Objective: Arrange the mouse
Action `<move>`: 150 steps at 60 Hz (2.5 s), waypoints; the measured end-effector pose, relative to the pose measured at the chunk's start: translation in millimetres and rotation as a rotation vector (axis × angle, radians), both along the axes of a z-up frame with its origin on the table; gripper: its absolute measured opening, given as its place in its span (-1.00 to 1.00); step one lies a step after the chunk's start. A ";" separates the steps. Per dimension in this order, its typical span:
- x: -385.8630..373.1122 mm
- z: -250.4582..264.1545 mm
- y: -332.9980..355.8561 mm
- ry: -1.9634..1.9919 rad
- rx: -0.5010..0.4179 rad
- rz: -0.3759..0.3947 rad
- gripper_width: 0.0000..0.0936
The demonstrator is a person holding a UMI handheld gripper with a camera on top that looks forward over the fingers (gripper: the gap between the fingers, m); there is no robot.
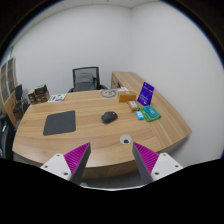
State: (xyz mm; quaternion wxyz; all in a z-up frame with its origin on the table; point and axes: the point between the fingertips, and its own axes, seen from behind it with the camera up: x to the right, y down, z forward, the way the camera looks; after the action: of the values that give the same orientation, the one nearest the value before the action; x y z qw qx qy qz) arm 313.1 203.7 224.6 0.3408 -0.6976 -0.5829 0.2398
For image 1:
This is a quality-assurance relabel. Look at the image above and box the dark grey mouse pad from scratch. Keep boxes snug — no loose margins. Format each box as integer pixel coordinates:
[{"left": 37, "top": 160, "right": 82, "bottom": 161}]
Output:
[{"left": 43, "top": 110, "right": 76, "bottom": 136}]

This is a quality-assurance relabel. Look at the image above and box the grey mesh office chair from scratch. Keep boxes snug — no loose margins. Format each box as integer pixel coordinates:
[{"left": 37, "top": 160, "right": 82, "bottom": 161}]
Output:
[{"left": 69, "top": 66, "right": 106, "bottom": 93}]

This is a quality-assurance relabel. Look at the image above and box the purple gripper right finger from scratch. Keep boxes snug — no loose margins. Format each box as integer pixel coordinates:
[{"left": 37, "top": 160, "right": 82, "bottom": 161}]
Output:
[{"left": 132, "top": 142, "right": 182, "bottom": 184}]

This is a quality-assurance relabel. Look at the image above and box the brown cardboard box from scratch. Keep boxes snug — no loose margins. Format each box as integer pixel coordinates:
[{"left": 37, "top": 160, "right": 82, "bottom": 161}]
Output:
[{"left": 118, "top": 91, "right": 136, "bottom": 102}]

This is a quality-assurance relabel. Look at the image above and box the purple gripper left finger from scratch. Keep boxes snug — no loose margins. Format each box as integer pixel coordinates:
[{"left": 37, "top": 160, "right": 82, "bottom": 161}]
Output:
[{"left": 41, "top": 143, "right": 91, "bottom": 185}]

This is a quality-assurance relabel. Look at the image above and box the green box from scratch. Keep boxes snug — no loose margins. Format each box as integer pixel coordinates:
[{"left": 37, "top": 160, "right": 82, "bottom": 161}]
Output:
[{"left": 140, "top": 105, "right": 161, "bottom": 122}]

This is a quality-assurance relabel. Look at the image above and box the wooden office desk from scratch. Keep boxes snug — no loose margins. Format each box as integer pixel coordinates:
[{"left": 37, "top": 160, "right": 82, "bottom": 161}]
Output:
[{"left": 12, "top": 71, "right": 193, "bottom": 180}]

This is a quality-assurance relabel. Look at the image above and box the black chair at left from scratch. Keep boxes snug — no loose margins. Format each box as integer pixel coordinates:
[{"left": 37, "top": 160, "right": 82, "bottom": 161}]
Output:
[{"left": 13, "top": 85, "right": 29, "bottom": 114}]

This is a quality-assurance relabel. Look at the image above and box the dark brown box stack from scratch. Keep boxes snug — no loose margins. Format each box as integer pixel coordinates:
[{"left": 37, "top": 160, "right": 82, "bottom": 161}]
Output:
[{"left": 28, "top": 84, "right": 50, "bottom": 104}]

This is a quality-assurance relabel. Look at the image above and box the desk cable grommet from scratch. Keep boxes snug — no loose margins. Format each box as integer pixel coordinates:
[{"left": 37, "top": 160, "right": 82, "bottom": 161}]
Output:
[{"left": 120, "top": 135, "right": 132, "bottom": 144}]

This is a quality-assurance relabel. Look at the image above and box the green white leaflet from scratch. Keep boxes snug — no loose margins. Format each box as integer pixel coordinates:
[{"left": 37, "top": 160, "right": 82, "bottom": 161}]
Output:
[{"left": 48, "top": 94, "right": 67, "bottom": 103}]

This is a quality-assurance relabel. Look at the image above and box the small tan box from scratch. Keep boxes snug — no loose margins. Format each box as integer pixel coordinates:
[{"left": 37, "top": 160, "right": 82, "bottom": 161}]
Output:
[{"left": 127, "top": 101, "right": 139, "bottom": 111}]

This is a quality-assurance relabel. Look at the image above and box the small blue box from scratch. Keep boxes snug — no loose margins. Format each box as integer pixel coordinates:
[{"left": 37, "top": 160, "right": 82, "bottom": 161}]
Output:
[{"left": 136, "top": 111, "right": 144, "bottom": 120}]

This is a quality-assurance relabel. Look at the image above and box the purple standing sign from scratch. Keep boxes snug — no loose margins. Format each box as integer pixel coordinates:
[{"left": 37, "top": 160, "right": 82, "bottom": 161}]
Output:
[{"left": 137, "top": 82, "right": 154, "bottom": 106}]

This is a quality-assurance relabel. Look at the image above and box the black computer mouse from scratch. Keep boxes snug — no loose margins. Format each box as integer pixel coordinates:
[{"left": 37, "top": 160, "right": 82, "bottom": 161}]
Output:
[{"left": 101, "top": 111, "right": 118, "bottom": 124}]

